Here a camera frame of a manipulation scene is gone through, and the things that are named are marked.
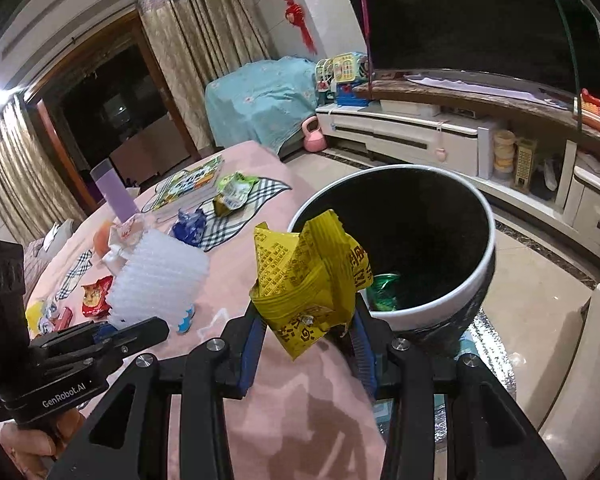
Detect white television cabinet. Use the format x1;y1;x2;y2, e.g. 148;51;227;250
314;79;600;282

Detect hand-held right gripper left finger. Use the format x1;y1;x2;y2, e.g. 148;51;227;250
47;309;267;480

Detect red toy telephone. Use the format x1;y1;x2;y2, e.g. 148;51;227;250
577;88;600;134

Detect black television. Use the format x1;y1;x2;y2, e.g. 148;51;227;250
336;0;600;99

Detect purple cup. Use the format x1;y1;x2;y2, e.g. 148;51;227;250
90;159;139;224

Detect green wrapper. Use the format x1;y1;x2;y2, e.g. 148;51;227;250
367;272;404;312

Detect white flat box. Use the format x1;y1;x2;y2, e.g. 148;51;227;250
380;98;444;116

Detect toy cash register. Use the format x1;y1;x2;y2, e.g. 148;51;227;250
315;52;374;109

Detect blue plastic bag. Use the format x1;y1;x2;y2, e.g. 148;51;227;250
171;207;209;247

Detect yellow snack wrapper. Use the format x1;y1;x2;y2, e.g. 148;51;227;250
250;210;374;362

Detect stacked yellow containers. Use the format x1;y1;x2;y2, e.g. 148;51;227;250
492;129;517;174

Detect white foam net sleeve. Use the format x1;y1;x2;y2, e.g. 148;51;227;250
105;230;210;329

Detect beige curtain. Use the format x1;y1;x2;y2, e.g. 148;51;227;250
0;94;89;242
137;0;274;162

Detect person's left hand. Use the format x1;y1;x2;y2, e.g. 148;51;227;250
0;407;87;480

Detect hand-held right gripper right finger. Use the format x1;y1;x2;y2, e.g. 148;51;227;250
349;304;568;480

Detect pale cloth sheet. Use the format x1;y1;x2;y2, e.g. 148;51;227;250
404;73;572;107

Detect pink kettlebell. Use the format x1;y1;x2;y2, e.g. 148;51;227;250
302;116;327;153

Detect small blue white wrapper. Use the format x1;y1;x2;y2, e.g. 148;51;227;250
174;304;197;335

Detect small yellow wrapper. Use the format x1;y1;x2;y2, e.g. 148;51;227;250
25;300;49;337

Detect red hanging decoration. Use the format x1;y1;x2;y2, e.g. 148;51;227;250
261;0;319;57

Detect clear wrapper with red print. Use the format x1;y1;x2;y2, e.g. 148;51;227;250
107;214;147;262

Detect pink cabinet safety lock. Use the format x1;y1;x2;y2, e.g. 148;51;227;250
434;119;448;162

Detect stack of children's books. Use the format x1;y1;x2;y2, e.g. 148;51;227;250
142;156;225;214

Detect silver foil mat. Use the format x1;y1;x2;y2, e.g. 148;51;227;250
447;310;517;443

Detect green snack pouch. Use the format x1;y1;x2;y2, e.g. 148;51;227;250
212;172;259;219

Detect red snack wrapper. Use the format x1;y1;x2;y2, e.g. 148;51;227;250
81;276;115;319

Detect wooden door frame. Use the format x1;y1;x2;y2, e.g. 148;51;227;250
29;9;207;187

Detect white bin with black liner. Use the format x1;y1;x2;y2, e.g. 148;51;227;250
286;164;496;359

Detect teal cloth cover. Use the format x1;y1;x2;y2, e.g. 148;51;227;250
204;56;322;157

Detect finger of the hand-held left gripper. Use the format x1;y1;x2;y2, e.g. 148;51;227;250
92;317;171;361
30;322;117;359

